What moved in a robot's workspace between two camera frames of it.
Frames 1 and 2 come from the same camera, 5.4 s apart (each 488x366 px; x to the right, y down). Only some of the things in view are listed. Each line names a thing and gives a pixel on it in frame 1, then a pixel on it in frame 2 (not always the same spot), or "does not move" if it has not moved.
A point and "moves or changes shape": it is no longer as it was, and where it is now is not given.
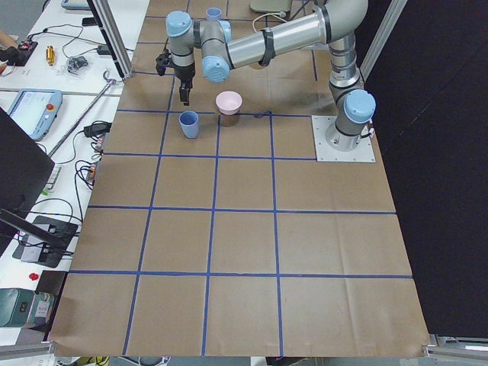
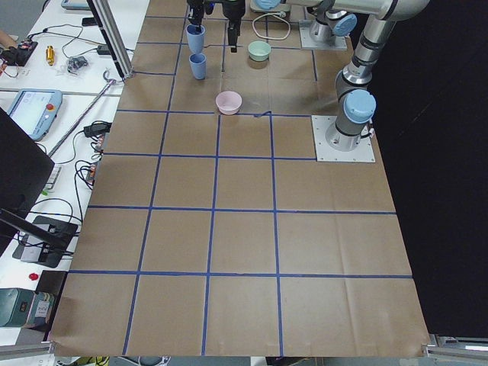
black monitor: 26,178 does not move
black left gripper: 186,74 to 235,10
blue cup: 189,120 moves or changes shape
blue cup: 213,14 moves or changes shape
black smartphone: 88,21 does not move
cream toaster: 270,5 does not move
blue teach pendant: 35,110 does not move
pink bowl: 229,102 does not move
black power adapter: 97,128 does not move
